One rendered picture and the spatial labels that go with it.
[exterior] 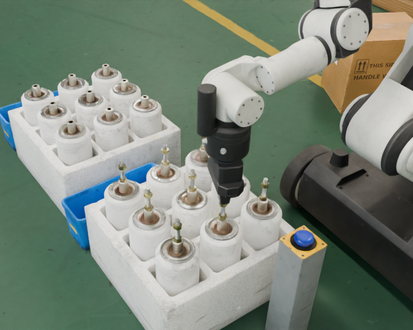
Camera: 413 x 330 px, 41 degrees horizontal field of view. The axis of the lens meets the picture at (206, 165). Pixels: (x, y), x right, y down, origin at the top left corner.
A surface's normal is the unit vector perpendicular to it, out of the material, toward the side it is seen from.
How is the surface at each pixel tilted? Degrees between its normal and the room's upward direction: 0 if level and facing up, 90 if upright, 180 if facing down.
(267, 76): 101
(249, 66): 98
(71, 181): 90
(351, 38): 69
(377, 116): 41
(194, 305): 90
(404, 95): 55
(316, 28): 77
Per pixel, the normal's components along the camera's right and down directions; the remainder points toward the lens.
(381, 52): 0.16, 0.61
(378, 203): 0.03, -0.79
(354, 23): 0.45, 0.23
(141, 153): 0.60, 0.51
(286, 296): -0.81, 0.34
